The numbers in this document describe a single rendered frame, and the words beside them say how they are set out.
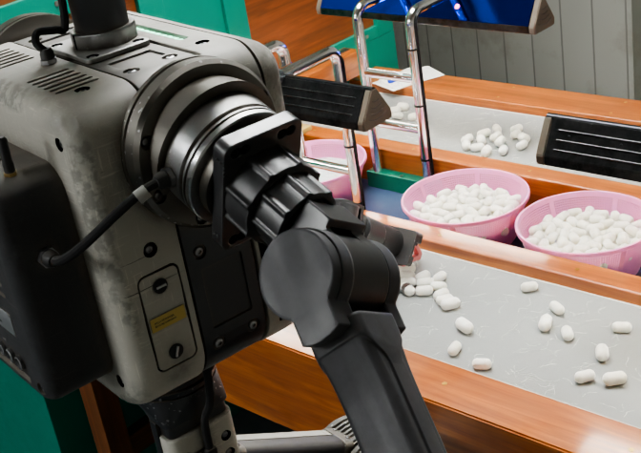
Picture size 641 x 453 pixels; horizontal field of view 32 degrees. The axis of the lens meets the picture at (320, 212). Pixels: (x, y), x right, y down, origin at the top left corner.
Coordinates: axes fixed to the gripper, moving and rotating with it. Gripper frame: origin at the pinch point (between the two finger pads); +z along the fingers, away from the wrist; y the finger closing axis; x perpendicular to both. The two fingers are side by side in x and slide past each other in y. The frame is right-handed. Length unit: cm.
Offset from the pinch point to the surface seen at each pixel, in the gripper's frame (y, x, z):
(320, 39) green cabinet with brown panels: 81, -54, 38
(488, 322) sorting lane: -24.2, 9.0, -7.5
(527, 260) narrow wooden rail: -20.7, -4.3, 4.3
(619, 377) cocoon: -52, 12, -12
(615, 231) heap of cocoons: -26.8, -15.9, 22.0
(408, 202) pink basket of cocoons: 16.7, -11.6, 14.0
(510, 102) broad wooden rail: 27, -48, 55
